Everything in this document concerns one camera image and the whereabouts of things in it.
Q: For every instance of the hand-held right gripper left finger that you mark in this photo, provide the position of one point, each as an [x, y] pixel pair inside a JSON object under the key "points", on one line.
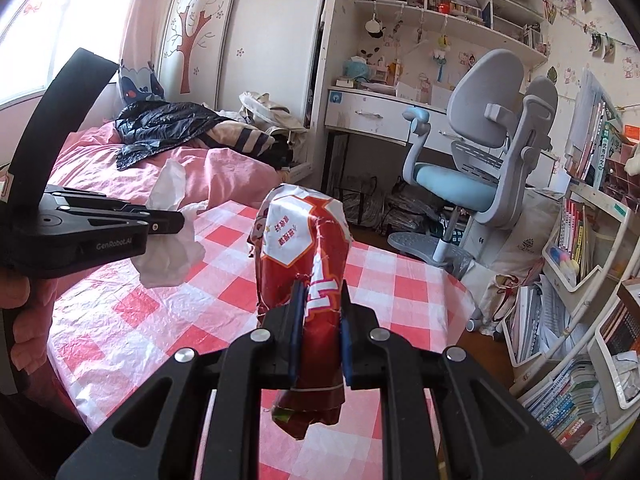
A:
{"points": [[297, 330]]}

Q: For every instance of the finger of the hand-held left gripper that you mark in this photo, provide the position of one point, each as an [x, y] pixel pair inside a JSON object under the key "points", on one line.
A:
{"points": [[160, 222]]}

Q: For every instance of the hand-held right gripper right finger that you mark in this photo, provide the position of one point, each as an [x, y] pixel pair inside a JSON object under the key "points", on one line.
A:
{"points": [[345, 350]]}

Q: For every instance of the white tissue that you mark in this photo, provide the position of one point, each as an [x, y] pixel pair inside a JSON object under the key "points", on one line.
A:
{"points": [[167, 260]]}

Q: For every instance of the red snack wrapper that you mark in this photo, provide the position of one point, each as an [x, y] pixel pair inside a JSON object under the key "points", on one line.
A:
{"points": [[300, 240]]}

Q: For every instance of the person's left hand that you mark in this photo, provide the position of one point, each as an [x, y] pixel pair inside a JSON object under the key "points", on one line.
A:
{"points": [[32, 300]]}

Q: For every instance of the pink bed cover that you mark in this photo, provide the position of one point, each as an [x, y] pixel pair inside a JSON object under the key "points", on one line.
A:
{"points": [[100, 160]]}

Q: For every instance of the red white checkered tablecloth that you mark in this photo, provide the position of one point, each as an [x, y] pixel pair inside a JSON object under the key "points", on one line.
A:
{"points": [[150, 310]]}

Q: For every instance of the black puffer jacket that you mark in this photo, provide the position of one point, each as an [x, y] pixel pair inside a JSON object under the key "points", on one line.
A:
{"points": [[160, 125]]}

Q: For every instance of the beige navy striped pillow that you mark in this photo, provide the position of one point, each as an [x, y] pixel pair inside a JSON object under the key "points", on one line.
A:
{"points": [[245, 139]]}

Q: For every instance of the whale print cushion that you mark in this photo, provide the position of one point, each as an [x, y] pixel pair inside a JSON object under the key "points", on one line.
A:
{"points": [[140, 85]]}

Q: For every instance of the clear black-trimmed storage bag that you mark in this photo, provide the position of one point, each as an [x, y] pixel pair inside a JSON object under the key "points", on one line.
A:
{"points": [[362, 200], [415, 210]]}

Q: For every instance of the beige canvas tote bag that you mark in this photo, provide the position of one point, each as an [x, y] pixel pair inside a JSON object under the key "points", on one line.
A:
{"points": [[270, 110]]}

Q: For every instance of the white wardrobe with tree decal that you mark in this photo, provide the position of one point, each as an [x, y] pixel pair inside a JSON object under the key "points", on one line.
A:
{"points": [[225, 35]]}

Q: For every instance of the white rolling book cart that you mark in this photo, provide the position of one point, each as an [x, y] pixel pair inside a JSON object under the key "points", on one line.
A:
{"points": [[565, 335]]}

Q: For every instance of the white desk drawer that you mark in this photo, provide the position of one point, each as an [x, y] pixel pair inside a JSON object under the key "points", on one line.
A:
{"points": [[367, 117]]}

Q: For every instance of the bright window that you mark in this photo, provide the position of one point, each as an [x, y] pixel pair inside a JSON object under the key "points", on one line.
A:
{"points": [[50, 20]]}

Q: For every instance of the white desk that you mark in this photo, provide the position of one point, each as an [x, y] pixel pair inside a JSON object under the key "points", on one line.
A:
{"points": [[430, 120]]}

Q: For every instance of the teal plush toy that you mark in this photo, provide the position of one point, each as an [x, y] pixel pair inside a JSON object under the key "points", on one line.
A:
{"points": [[356, 67]]}

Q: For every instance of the grey blue desk chair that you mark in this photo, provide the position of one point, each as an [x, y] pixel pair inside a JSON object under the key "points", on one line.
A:
{"points": [[480, 90]]}

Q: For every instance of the hanging plush toy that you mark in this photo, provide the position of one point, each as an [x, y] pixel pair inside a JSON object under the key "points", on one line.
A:
{"points": [[441, 50]]}

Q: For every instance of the row of upright books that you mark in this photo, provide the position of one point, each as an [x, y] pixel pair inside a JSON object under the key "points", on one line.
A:
{"points": [[592, 130]]}

